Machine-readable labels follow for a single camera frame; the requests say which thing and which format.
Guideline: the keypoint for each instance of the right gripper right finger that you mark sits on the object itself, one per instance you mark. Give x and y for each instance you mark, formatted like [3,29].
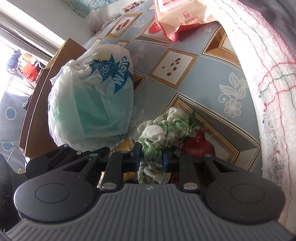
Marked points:
[182,163]

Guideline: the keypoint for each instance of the pink tissue pack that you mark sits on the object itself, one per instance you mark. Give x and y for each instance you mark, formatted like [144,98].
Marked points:
[174,17]

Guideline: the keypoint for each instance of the red plastic bag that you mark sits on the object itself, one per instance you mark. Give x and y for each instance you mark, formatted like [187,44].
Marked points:
[30,71]

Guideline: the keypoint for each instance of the white FamilyMart plastic bag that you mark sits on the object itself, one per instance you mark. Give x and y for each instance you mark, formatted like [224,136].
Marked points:
[91,99]

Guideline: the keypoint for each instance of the floral teal wall quilt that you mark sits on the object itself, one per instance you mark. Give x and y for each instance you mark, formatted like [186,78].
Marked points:
[81,7]

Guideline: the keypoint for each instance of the brown cardboard box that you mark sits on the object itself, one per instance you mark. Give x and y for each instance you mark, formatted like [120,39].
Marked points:
[35,138]

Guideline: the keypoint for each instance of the green white scrunched cloth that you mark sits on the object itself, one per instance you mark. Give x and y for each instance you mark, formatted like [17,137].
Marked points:
[156,135]

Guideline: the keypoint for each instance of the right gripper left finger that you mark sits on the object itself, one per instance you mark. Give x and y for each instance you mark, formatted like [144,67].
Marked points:
[118,164]

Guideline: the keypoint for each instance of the white stitched quilt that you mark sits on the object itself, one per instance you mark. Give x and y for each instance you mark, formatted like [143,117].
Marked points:
[262,34]

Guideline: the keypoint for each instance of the fruit pattern table cloth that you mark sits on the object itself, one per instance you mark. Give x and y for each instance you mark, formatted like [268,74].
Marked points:
[200,73]

